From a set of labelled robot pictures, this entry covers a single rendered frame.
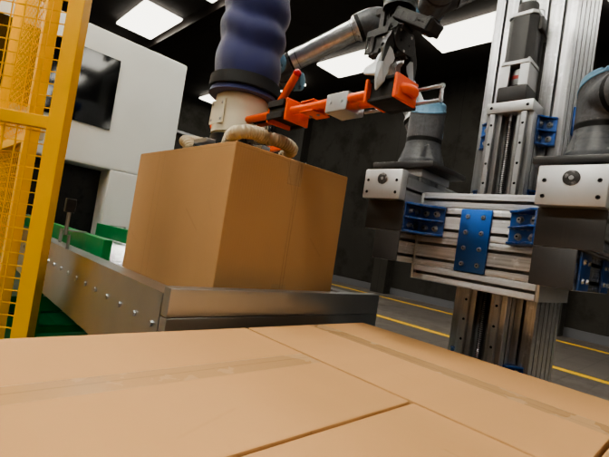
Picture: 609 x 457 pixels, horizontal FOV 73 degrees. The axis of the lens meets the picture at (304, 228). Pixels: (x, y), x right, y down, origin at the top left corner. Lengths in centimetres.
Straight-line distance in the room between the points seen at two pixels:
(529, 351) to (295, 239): 76
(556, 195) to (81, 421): 96
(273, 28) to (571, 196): 93
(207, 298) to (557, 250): 78
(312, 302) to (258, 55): 74
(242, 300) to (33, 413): 55
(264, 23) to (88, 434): 118
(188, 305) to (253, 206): 29
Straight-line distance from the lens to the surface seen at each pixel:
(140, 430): 45
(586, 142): 121
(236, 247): 100
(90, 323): 127
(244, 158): 100
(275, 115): 114
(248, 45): 136
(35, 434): 45
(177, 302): 87
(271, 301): 100
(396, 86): 88
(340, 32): 162
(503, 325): 134
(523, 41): 151
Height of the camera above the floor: 74
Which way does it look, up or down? 2 degrees up
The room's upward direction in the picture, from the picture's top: 9 degrees clockwise
